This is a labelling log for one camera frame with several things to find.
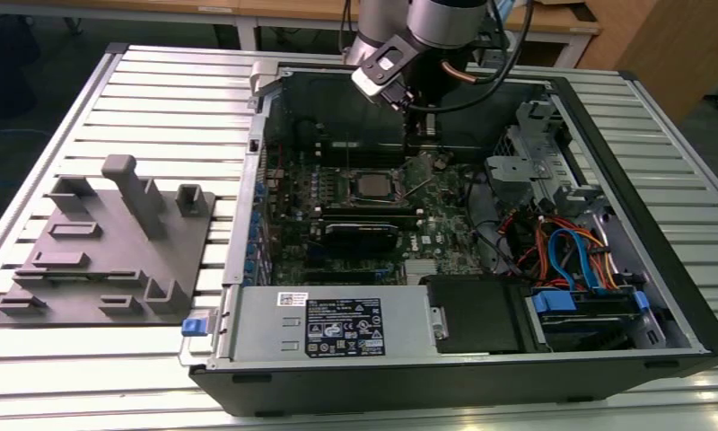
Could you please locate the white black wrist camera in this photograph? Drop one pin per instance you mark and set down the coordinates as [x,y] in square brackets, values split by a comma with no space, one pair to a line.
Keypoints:
[368,82]

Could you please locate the silver green CPU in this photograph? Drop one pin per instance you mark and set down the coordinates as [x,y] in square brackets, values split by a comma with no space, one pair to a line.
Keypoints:
[372,184]

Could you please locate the silver power supply unit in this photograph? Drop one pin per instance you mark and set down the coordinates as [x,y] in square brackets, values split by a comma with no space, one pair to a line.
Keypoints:
[263,323]

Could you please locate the black PC case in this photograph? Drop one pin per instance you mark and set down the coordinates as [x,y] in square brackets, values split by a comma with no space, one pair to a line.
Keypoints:
[425,390]

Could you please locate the wooden desk white frame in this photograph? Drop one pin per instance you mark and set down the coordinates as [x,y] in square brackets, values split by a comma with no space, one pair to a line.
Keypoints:
[563,22]
[156,4]

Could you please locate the blue case latch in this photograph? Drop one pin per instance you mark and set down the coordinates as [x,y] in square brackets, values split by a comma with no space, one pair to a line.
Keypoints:
[192,328]

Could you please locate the silver metal drive cage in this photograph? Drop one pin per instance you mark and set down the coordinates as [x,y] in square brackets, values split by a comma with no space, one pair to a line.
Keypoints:
[512,173]

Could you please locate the black RAM slot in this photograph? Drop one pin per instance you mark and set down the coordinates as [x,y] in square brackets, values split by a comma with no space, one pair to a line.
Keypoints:
[365,206]

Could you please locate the CPU socket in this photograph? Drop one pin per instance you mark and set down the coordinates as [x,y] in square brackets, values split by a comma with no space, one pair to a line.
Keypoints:
[351,187]

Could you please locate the grey parts rack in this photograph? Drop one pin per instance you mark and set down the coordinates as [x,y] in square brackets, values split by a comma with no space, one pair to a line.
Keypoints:
[113,251]

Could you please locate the hard disk in blue carrier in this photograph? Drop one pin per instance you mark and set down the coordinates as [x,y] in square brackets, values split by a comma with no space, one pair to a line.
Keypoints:
[551,301]

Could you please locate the wooden cabinet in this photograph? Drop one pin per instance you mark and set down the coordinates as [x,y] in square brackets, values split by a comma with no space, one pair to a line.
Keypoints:
[671,49]

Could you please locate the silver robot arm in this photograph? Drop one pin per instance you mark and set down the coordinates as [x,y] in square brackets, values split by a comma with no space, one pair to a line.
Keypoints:
[449,22]

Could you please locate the silver chipset heatsink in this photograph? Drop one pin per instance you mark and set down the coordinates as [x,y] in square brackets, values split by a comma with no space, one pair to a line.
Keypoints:
[421,268]

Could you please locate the black expansion slot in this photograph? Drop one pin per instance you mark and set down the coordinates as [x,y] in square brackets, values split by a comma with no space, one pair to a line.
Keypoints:
[335,272]
[353,281]

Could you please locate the graphics card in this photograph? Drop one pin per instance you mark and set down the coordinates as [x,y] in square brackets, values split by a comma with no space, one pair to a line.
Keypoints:
[359,240]

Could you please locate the green motherboard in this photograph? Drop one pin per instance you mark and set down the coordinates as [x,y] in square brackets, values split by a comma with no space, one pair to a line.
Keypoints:
[449,224]

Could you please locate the black plastic drive box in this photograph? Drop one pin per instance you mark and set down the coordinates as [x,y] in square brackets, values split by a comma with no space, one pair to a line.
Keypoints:
[479,314]

